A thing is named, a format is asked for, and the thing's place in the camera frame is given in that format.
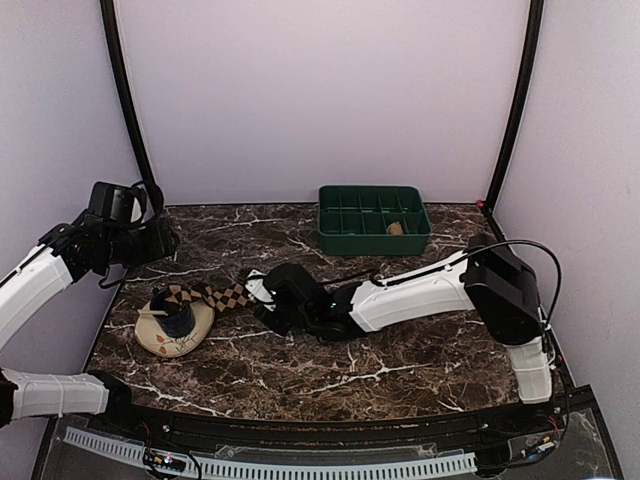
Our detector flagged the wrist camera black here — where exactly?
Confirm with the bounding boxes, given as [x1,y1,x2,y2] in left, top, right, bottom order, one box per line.
[87,182,147,224]
[263,263,321,306]

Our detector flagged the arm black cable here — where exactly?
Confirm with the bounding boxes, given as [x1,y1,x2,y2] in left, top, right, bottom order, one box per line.
[469,240,563,326]
[97,180,166,291]

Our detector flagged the cream plate with leaf pattern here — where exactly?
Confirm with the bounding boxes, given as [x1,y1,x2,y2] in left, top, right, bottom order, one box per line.
[134,301,215,358]

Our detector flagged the green divided plastic tray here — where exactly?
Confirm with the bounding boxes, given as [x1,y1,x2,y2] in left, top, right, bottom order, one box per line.
[318,185,432,256]

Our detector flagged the right black frame post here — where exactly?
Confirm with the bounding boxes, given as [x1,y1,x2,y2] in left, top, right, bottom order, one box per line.
[484,0,545,216]

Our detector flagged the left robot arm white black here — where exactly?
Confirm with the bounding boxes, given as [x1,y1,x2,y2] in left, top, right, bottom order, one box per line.
[1,219,179,436]

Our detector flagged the tan brown sock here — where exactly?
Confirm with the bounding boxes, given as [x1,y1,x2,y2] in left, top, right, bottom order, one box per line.
[386,221,404,236]

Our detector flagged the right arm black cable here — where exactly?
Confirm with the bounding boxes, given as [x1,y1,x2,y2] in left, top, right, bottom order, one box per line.
[469,240,563,326]

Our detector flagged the brown argyle sock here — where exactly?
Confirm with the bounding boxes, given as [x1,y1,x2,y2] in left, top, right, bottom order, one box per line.
[149,282,250,316]

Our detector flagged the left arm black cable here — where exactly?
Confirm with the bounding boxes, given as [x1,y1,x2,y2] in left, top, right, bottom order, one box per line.
[97,180,166,291]

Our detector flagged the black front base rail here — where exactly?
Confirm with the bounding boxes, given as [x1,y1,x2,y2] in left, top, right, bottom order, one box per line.
[46,387,602,452]

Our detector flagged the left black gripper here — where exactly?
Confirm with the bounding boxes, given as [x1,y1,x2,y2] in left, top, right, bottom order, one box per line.
[103,219,179,268]

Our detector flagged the dark blue ceramic cup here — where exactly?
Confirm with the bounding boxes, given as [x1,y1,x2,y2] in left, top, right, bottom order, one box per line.
[150,290,195,338]

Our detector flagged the black frame post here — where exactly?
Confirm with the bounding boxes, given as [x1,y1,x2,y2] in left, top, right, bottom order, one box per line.
[484,0,545,216]
[99,0,164,214]

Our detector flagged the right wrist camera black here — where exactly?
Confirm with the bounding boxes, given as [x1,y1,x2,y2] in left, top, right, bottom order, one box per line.
[263,263,321,306]

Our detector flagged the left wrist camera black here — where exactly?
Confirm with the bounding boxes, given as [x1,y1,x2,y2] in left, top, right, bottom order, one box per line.
[87,182,147,224]

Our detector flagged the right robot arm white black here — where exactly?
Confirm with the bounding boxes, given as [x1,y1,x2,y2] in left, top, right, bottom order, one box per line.
[241,234,553,434]

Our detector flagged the left black frame post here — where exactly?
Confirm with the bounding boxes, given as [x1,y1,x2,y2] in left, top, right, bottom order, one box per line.
[99,0,164,214]

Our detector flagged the white slotted cable duct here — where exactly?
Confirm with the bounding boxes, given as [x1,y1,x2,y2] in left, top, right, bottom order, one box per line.
[63,427,477,479]

